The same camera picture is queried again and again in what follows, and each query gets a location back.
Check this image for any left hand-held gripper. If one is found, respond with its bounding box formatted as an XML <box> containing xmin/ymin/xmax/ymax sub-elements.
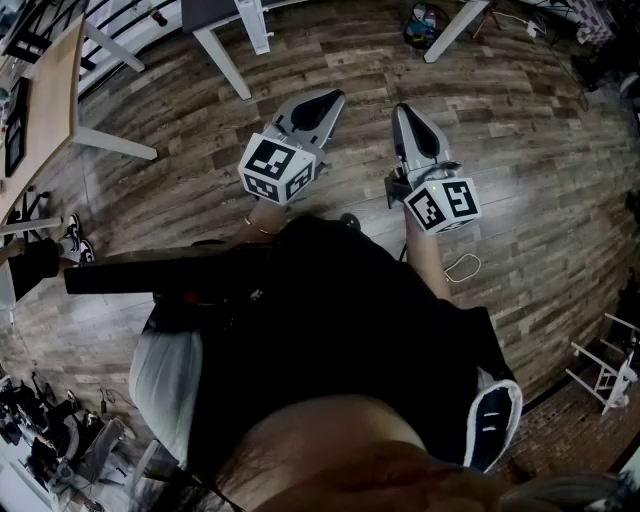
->
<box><xmin>238</xmin><ymin>89</ymin><xmax>346</xmax><ymax>206</ymax></box>

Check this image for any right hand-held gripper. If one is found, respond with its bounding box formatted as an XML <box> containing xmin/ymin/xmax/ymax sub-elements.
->
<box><xmin>384</xmin><ymin>102</ymin><xmax>482</xmax><ymax>235</ymax></box>

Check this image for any person's right forearm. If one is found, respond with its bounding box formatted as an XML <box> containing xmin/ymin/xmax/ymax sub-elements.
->
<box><xmin>403</xmin><ymin>214</ymin><xmax>454</xmax><ymax>302</ymax></box>

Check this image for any person's left forearm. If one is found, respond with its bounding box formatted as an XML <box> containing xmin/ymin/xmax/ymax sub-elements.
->
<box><xmin>232</xmin><ymin>199</ymin><xmax>292</xmax><ymax>246</ymax></box>

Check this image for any wooden coat rack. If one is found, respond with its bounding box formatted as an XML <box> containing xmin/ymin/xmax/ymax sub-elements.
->
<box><xmin>471</xmin><ymin>0</ymin><xmax>504</xmax><ymax>41</ymax></box>

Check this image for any black metal railing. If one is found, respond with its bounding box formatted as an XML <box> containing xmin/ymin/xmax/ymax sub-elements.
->
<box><xmin>77</xmin><ymin>0</ymin><xmax>182</xmax><ymax>97</ymax></box>

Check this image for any person's black and white top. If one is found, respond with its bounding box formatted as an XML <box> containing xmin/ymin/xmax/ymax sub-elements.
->
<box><xmin>128</xmin><ymin>214</ymin><xmax>524</xmax><ymax>474</ymax></box>

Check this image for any checkered tablecloth table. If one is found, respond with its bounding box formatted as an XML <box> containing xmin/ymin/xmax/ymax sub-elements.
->
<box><xmin>574</xmin><ymin>0</ymin><xmax>615</xmax><ymax>46</ymax></box>

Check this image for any black mounted phone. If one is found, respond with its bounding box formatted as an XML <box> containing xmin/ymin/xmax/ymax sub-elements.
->
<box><xmin>63</xmin><ymin>244</ymin><xmax>261</xmax><ymax>296</ymax></box>

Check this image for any light wooden desk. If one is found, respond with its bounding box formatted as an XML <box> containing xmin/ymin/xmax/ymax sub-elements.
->
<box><xmin>0</xmin><ymin>13</ymin><xmax>159</xmax><ymax>236</ymax></box>

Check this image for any white metal rack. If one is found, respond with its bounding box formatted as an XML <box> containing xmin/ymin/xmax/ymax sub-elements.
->
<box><xmin>564</xmin><ymin>312</ymin><xmax>640</xmax><ymax>417</ymax></box>

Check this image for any person's face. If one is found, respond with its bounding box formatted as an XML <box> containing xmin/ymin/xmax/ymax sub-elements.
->
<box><xmin>214</xmin><ymin>393</ymin><xmax>506</xmax><ymax>512</ymax></box>

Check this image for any grey office chair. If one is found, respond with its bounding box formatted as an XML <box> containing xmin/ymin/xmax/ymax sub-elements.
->
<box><xmin>63</xmin><ymin>417</ymin><xmax>139</xmax><ymax>501</ymax></box>

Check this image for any white cable loop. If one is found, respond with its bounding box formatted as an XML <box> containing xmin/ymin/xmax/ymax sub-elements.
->
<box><xmin>443</xmin><ymin>252</ymin><xmax>483</xmax><ymax>284</ymax></box>

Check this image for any wire basket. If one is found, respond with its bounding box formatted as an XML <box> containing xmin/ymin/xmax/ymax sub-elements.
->
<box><xmin>403</xmin><ymin>1</ymin><xmax>452</xmax><ymax>51</ymax></box>

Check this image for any thin gold bracelet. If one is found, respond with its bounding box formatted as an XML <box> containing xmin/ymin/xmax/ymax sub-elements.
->
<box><xmin>243</xmin><ymin>215</ymin><xmax>279</xmax><ymax>236</ymax></box>

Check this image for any black picture frame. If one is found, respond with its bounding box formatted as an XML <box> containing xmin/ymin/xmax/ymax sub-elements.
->
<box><xmin>3</xmin><ymin>77</ymin><xmax>30</xmax><ymax>179</ymax></box>

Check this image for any grey head mount rim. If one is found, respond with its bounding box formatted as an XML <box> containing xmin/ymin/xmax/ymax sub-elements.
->
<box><xmin>499</xmin><ymin>469</ymin><xmax>637</xmax><ymax>512</ymax></box>

